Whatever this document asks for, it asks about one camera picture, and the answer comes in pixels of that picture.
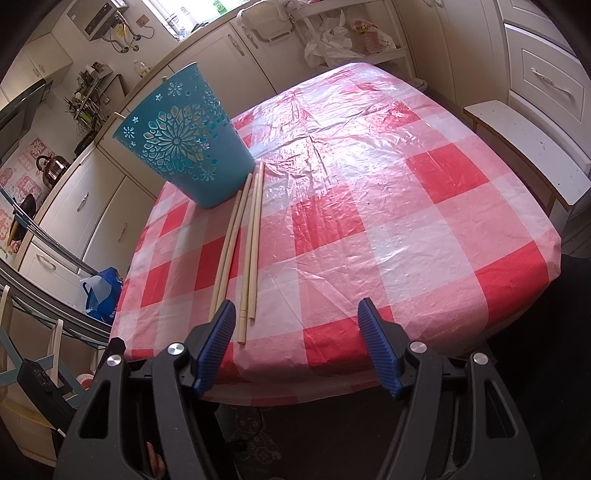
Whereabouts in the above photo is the wooden chopstick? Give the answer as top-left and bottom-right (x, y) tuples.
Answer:
(247, 162), (264, 321)
(211, 173), (252, 315)
(207, 191), (243, 324)
(238, 172), (260, 345)

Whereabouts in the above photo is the white kitchen trolley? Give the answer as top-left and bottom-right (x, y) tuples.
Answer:
(287, 0), (428, 92)

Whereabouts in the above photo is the blue plastic bag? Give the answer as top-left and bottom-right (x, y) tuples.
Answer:
(80, 267), (123, 326)

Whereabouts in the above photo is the red white checkered tablecloth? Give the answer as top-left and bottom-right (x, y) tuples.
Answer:
(109, 62), (564, 408)

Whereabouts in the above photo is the steel kettle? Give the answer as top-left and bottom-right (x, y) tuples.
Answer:
(36, 155), (70, 190)

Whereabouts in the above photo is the white bench seat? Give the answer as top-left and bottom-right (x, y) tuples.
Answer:
(463, 100), (590, 214)

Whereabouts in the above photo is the teal perforated plastic basket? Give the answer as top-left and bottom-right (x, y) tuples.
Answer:
(113, 63), (256, 209)

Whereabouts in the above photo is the range hood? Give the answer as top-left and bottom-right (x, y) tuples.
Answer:
(0, 79), (52, 164)

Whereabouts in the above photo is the mop handle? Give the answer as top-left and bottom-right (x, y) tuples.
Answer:
(0, 187), (98, 276)

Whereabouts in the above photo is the wall spice rack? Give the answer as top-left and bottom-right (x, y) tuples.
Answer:
(64, 62), (126, 137)

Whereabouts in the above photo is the wall water heater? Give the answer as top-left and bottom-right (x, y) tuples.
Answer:
(66, 0), (128, 41)

